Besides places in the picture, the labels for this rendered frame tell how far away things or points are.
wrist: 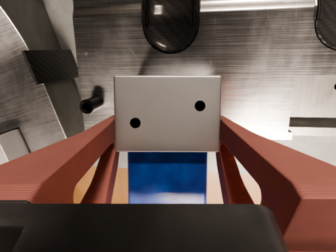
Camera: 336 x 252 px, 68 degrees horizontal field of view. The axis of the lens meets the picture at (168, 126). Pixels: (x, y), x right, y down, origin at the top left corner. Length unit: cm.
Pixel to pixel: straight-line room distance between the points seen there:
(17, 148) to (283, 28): 24
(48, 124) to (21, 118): 3
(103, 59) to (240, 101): 10
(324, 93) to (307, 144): 9
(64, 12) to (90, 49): 12
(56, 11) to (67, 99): 9
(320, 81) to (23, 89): 25
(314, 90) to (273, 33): 6
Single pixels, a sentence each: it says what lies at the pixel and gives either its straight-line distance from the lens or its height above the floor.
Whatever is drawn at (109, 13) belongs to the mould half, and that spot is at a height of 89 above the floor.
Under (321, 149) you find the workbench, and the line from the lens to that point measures 31.
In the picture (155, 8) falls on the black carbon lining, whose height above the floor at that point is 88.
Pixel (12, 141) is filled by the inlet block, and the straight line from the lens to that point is 27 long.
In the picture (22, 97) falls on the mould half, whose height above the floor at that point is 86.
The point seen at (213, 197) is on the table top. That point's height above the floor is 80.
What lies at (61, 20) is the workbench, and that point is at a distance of 31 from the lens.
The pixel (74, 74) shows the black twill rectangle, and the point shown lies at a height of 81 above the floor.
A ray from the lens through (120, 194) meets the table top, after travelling 33.
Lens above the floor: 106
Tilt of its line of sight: 73 degrees down
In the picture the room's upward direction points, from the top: 152 degrees counter-clockwise
